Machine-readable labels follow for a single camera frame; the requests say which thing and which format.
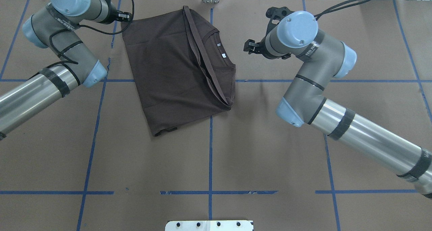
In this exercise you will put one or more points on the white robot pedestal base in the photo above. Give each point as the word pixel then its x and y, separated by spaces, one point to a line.
pixel 210 225

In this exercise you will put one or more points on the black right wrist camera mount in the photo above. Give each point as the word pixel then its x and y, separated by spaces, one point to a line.
pixel 276 15

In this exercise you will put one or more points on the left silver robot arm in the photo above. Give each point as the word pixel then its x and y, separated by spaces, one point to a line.
pixel 54 27

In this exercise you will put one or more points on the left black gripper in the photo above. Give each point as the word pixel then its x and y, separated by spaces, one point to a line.
pixel 114 17

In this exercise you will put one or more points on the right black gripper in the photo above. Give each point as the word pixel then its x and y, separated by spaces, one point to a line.
pixel 260 47

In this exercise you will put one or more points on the brown t-shirt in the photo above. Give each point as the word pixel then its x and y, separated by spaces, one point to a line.
pixel 181 69

